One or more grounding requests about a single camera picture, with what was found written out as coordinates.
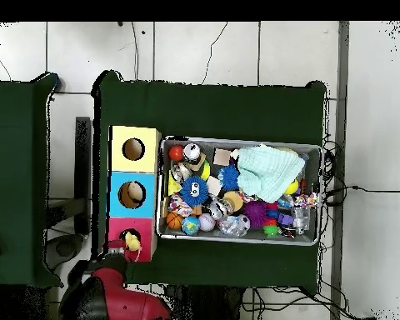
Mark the mint green cloth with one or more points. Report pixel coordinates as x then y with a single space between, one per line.
270 170

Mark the cream knitted cloth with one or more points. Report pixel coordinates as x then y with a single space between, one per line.
234 154

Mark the plain orange ball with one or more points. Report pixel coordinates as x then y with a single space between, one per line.
176 152

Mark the white baseball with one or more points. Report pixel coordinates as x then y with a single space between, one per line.
206 222

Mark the wooden box with three holes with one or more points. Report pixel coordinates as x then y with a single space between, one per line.
133 165

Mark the small orange basketball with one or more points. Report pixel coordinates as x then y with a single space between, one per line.
175 220

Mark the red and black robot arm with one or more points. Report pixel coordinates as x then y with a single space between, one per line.
120 300

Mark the plain wooden cube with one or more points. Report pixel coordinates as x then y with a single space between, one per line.
214 186

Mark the globe print ball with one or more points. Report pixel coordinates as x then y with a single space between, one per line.
190 225

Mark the blue spiky ball with eyes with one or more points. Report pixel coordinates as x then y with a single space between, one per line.
194 191

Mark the black and white soccer ball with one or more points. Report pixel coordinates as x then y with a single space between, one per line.
244 222

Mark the dark green side tablecloth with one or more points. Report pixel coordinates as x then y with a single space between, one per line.
16 216

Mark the yellow smiley face ball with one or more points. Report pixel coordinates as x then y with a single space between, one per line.
292 188

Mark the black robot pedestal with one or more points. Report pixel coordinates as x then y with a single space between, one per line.
210 306

